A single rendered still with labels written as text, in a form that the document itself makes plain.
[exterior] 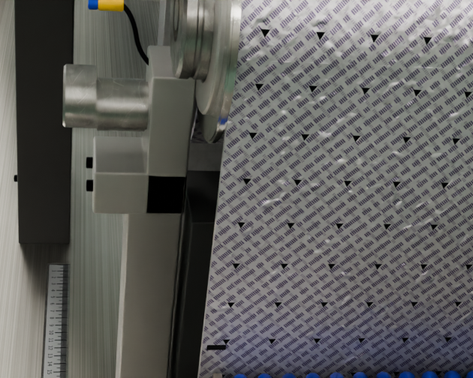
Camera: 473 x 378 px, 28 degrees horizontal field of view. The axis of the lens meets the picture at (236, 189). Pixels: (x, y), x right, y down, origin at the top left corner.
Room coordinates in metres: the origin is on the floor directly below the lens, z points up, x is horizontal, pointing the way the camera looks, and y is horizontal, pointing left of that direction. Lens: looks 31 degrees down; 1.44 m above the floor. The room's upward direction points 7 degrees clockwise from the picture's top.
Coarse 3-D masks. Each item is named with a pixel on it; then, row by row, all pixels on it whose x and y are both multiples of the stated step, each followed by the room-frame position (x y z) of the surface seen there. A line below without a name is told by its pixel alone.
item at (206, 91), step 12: (216, 0) 0.48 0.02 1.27; (216, 12) 0.47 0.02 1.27; (216, 24) 0.47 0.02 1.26; (216, 36) 0.46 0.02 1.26; (216, 48) 0.46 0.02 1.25; (216, 60) 0.46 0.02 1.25; (216, 72) 0.46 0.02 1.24; (204, 84) 0.49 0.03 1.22; (216, 84) 0.46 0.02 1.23; (204, 96) 0.49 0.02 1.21; (216, 96) 0.47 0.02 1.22; (204, 108) 0.48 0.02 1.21
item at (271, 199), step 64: (256, 192) 0.46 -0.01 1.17; (320, 192) 0.47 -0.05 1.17; (384, 192) 0.47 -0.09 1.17; (448, 192) 0.48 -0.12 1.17; (256, 256) 0.46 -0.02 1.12; (320, 256) 0.47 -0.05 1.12; (384, 256) 0.48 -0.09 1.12; (448, 256) 0.48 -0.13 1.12; (256, 320) 0.46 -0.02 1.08; (320, 320) 0.47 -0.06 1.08; (384, 320) 0.48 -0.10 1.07; (448, 320) 0.49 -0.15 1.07
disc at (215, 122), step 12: (228, 0) 0.46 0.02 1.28; (240, 0) 0.45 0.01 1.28; (228, 12) 0.46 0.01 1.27; (240, 12) 0.45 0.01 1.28; (228, 24) 0.45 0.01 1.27; (228, 36) 0.45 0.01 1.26; (228, 48) 0.45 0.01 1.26; (228, 60) 0.44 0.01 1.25; (228, 72) 0.44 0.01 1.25; (228, 84) 0.44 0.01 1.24; (228, 96) 0.45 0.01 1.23; (216, 108) 0.46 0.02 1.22; (228, 108) 0.45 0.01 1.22; (204, 120) 0.50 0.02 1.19; (216, 120) 0.46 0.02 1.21; (204, 132) 0.50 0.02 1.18; (216, 132) 0.46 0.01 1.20
